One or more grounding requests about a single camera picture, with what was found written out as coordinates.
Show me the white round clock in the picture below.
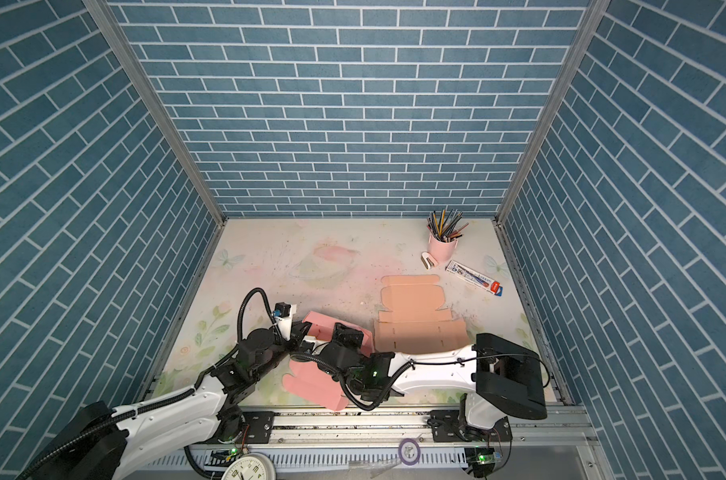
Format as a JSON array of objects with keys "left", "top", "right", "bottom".
[{"left": 222, "top": 453, "right": 277, "bottom": 480}]

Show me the orange flat paper box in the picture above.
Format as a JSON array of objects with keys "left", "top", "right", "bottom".
[{"left": 374, "top": 275, "right": 471, "bottom": 354}]

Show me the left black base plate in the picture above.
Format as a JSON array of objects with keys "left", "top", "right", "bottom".
[{"left": 216, "top": 411, "right": 275, "bottom": 445}]

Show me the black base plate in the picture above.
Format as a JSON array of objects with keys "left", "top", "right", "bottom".
[
  {"left": 216, "top": 411, "right": 275, "bottom": 445},
  {"left": 427, "top": 409, "right": 512, "bottom": 443}
]

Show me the aluminium mounting rail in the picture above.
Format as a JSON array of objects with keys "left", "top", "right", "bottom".
[{"left": 101, "top": 405, "right": 598, "bottom": 451}]

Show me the coloured pencils bundle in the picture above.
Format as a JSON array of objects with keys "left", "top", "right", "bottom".
[{"left": 427, "top": 209, "right": 468, "bottom": 243}]

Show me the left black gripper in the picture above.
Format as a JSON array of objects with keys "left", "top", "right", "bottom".
[{"left": 251, "top": 319, "right": 315, "bottom": 385}]

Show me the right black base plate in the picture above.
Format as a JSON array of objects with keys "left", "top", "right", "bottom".
[{"left": 427, "top": 409, "right": 512, "bottom": 443}]

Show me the pink paper box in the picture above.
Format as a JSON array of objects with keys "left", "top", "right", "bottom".
[{"left": 282, "top": 311, "right": 374, "bottom": 412}]

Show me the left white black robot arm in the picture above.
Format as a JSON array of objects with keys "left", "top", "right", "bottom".
[{"left": 19, "top": 321, "right": 312, "bottom": 479}]

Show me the white toothpaste tube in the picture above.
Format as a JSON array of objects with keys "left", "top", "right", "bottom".
[{"left": 445, "top": 260, "right": 503, "bottom": 297}]

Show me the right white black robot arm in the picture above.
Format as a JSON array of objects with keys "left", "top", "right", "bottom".
[{"left": 316, "top": 323, "right": 550, "bottom": 431}]

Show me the pink pencil cup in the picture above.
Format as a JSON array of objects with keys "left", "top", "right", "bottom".
[{"left": 427, "top": 234, "right": 459, "bottom": 264}]

